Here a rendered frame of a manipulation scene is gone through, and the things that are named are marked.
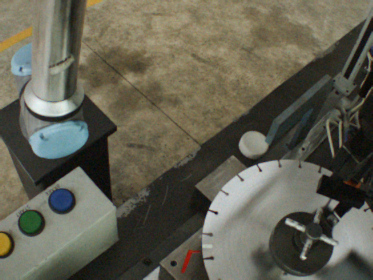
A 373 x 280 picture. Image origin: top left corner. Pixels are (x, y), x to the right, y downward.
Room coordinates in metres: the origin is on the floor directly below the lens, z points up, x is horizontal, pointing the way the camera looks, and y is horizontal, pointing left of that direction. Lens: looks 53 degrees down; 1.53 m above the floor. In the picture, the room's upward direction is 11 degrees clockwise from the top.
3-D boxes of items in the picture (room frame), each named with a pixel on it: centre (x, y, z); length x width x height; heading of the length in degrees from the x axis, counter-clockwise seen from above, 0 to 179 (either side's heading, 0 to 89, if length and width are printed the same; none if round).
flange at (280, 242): (0.27, -0.22, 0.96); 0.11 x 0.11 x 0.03
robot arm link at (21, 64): (0.56, 0.34, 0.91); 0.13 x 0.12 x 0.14; 35
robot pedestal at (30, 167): (0.56, 0.34, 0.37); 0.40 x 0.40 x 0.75; 53
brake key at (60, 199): (0.29, 0.19, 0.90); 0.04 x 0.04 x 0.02
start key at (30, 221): (0.23, 0.23, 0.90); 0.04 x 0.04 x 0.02
